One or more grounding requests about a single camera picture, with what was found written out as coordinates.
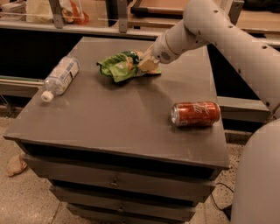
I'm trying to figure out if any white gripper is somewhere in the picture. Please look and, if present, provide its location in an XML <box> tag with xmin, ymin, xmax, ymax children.
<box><xmin>137</xmin><ymin>31</ymin><xmax>181</xmax><ymax>74</ymax></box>

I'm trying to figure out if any green rice chip bag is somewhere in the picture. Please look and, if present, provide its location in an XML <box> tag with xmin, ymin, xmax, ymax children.
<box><xmin>96</xmin><ymin>50</ymin><xmax>161</xmax><ymax>82</ymax></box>

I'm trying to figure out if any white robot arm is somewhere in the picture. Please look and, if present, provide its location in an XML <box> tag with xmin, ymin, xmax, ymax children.
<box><xmin>140</xmin><ymin>0</ymin><xmax>280</xmax><ymax>224</ymax></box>

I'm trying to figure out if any orange plastic bag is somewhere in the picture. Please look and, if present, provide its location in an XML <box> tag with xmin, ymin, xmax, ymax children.
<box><xmin>59</xmin><ymin>0</ymin><xmax>89</xmax><ymax>25</ymax></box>

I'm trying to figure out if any wooden board on shelf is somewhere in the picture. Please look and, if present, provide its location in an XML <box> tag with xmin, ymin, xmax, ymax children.
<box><xmin>130</xmin><ymin>0</ymin><xmax>189</xmax><ymax>16</ymax></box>

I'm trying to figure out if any orange soda can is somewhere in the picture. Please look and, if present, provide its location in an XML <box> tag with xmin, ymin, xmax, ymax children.
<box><xmin>171</xmin><ymin>101</ymin><xmax>221</xmax><ymax>127</ymax></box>

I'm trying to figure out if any clear plastic water bottle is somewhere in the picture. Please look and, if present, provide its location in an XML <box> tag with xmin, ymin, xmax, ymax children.
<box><xmin>41</xmin><ymin>56</ymin><xmax>80</xmax><ymax>102</ymax></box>

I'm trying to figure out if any grey drawer cabinet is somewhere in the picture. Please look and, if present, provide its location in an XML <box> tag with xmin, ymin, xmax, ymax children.
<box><xmin>5</xmin><ymin>38</ymin><xmax>229</xmax><ymax>224</ymax></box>

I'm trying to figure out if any metal shelf counter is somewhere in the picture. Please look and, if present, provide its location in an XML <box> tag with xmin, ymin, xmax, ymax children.
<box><xmin>1</xmin><ymin>0</ymin><xmax>280</xmax><ymax>46</ymax></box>

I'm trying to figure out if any crumpled brown paper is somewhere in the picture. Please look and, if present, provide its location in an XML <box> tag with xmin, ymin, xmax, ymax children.
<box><xmin>6</xmin><ymin>154</ymin><xmax>27</xmax><ymax>177</ymax></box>

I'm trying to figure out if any black power adapter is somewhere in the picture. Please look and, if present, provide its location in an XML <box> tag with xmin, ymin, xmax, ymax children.
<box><xmin>222</xmin><ymin>206</ymin><xmax>232</xmax><ymax>221</ymax></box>

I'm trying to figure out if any black cable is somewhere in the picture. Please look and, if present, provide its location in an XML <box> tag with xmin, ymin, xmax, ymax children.
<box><xmin>209</xmin><ymin>182</ymin><xmax>235</xmax><ymax>212</ymax></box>

